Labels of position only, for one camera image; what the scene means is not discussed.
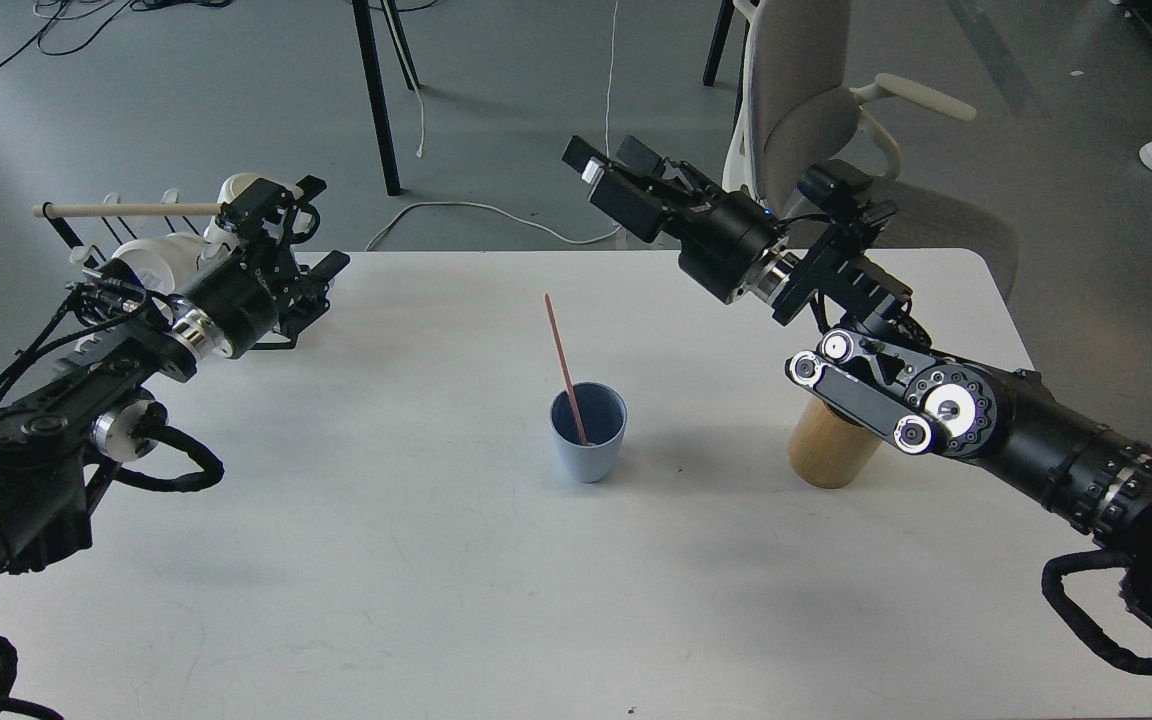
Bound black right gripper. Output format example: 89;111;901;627
562;135;780;304

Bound pink chopstick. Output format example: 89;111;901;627
543;291;590;447

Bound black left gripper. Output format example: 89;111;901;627
174;176;351;359

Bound bamboo cylinder holder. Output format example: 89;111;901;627
787;397;881;488

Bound black wire cup rack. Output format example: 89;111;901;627
33;196;220;275

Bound white cup on rack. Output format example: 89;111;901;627
100;232;206;293
202;172;305;250

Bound black table leg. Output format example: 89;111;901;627
349;1;403;197

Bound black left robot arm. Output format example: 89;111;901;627
0;173;349;719

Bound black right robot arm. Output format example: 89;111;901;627
562;136;1152;676

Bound blue cup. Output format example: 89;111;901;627
550;382;628;484

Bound white cable on floor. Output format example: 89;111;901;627
364;0;637;252

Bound grey office chair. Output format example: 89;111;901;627
721;1;1020;300

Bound black cables on floor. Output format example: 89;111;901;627
0;0;235;121

